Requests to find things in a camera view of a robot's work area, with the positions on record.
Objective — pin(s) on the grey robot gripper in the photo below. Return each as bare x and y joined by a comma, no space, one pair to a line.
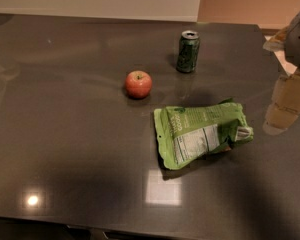
285,104

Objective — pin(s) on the green rice chip bag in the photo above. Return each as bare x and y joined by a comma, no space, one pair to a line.
185,134

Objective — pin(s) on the green soda can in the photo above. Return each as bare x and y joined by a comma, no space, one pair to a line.
189,45

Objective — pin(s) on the red apple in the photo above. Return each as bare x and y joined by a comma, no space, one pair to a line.
138,84

